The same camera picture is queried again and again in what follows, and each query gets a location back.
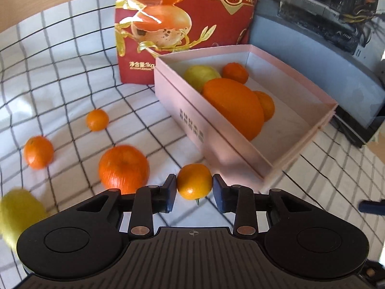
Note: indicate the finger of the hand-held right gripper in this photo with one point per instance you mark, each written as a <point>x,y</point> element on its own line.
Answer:
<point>373,206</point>

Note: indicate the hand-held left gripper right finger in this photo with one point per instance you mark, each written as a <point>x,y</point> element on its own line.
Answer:
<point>219,194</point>

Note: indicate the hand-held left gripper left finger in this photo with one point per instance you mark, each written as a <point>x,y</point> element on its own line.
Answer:
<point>170,192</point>

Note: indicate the small yellowish mandarin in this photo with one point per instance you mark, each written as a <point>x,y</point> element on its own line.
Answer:
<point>194,183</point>

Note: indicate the round medium orange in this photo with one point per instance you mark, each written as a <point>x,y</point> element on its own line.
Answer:
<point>124,168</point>

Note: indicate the pink cardboard box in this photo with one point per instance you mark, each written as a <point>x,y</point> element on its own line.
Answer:
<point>186,114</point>

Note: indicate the large oval orange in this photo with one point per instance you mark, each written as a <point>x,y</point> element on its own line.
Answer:
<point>233,108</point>

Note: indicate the green-yellow lemon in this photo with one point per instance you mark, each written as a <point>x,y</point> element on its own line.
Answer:
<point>200,76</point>

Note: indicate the yellow lemon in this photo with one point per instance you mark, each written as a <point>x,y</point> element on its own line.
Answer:
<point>18,216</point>

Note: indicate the white black-checked cloth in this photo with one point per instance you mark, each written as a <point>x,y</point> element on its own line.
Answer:
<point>60,66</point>

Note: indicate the red snack bag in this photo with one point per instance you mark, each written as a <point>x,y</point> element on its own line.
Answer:
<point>192,21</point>

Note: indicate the glass-sided computer case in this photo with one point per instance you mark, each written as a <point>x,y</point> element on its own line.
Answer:
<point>315,36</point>

